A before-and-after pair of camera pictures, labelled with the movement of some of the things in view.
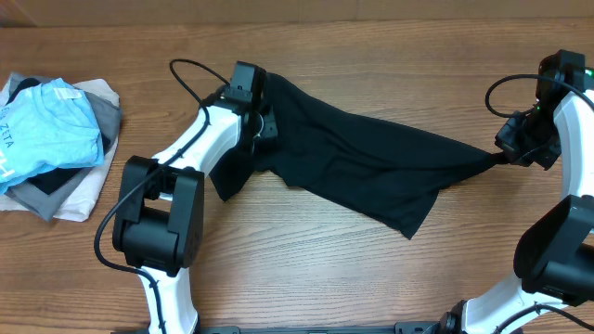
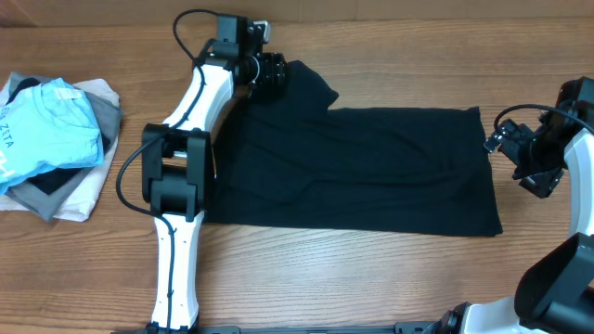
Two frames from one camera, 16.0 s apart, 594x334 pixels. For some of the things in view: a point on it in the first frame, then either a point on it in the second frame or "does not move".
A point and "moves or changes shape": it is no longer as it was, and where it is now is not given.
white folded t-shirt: (79, 205) does not move
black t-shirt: (390, 166) moves or changes shape
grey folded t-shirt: (108, 116) does not move
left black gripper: (270, 124) → (272, 73)
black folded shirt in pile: (51, 180) does not move
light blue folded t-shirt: (50, 125) does not move
